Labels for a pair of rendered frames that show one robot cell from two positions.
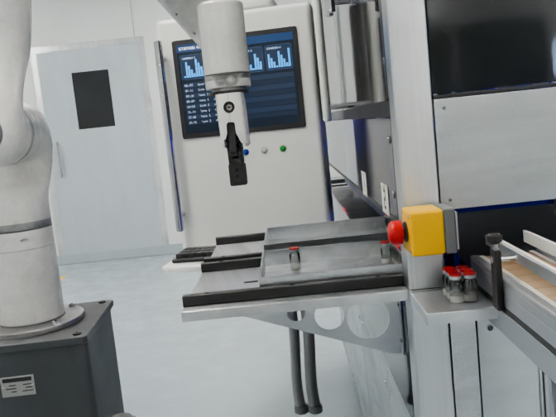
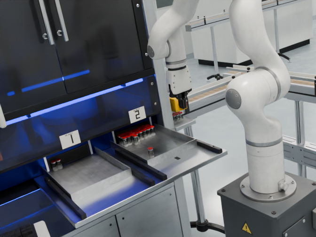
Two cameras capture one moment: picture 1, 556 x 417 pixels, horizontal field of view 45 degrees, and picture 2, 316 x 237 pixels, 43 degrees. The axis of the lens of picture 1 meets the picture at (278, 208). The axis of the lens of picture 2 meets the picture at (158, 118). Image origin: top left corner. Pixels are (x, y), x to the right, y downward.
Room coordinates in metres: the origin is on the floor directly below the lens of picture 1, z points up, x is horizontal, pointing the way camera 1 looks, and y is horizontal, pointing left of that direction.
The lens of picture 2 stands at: (2.18, 1.34, 1.61)
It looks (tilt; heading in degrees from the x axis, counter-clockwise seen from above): 20 degrees down; 238
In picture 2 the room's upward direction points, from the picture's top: 10 degrees counter-clockwise
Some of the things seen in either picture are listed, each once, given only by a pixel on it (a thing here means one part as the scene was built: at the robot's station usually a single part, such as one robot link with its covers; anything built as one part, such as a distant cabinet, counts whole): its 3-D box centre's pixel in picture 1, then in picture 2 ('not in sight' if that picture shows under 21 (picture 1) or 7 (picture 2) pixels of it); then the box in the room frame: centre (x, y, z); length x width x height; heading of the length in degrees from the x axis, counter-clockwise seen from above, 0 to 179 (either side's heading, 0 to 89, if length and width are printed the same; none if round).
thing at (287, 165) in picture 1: (247, 125); not in sight; (2.25, 0.07, 1.19); 0.50 x 0.19 x 0.78; 81
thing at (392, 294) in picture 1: (309, 262); (129, 166); (1.50, -0.06, 0.87); 0.70 x 0.48 x 0.02; 179
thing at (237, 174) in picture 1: (237, 167); (185, 98); (1.25, 0.07, 1.12); 0.03 x 0.03 x 0.07; 89
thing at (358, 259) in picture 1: (345, 263); (151, 143); (1.33, -0.12, 0.90); 0.34 x 0.26 x 0.04; 89
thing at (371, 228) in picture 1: (333, 235); (84, 171); (1.67, -0.13, 0.90); 0.34 x 0.26 x 0.04; 89
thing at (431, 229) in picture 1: (427, 229); (177, 102); (1.08, -0.24, 1.00); 0.08 x 0.07 x 0.07; 89
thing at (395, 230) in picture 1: (400, 232); not in sight; (1.08, -0.19, 0.99); 0.04 x 0.04 x 0.04; 89
